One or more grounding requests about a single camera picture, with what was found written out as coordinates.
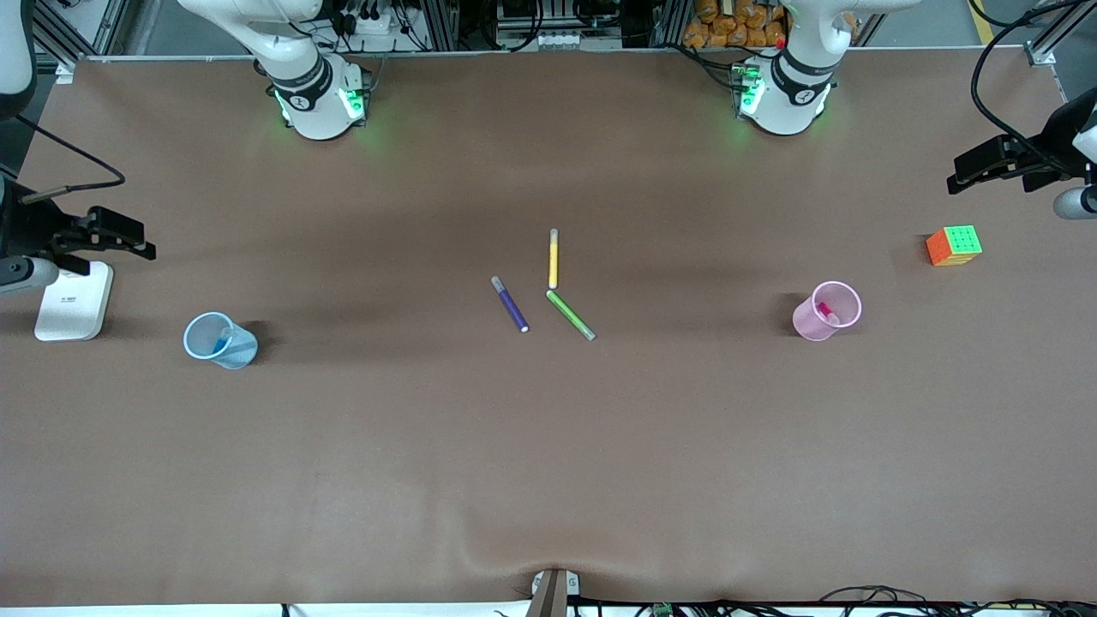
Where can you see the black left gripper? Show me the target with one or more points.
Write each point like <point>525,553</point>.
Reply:
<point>1056,151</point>

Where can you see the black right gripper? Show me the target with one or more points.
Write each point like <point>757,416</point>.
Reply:
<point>27,227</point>

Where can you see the blue marker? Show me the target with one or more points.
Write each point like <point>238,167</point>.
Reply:
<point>223,341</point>

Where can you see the pink marker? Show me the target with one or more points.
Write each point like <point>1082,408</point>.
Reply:
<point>824,310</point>

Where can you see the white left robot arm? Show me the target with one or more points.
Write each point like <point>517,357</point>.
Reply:
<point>793,103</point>

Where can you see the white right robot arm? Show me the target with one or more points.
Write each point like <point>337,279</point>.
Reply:
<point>313,111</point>

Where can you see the colourful puzzle cube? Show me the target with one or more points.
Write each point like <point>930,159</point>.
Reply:
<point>960,242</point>

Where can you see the white rectangular stand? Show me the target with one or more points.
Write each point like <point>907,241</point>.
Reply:
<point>77,308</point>

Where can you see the light blue mesh cup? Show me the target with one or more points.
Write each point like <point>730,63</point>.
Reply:
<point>240,351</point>

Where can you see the pink mesh cup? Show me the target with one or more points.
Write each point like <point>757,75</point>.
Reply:
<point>810,324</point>

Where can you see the bag of orange items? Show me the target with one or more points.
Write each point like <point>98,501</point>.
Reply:
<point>728,26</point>

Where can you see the white power strip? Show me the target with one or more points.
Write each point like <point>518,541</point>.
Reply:
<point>377,26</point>

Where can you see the purple marker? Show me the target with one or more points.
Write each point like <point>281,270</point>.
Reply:
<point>511,307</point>

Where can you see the green marker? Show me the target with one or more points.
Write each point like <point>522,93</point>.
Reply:
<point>569,314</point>

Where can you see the yellow marker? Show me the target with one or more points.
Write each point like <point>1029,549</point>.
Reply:
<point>554,261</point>

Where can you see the white terminal block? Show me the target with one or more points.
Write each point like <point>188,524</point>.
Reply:
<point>559,40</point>

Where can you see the aluminium frame profile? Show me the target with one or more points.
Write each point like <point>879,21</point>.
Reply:
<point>94,30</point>
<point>1041,53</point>

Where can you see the metal bracket with brown post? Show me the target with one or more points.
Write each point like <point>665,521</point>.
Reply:
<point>548,596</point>

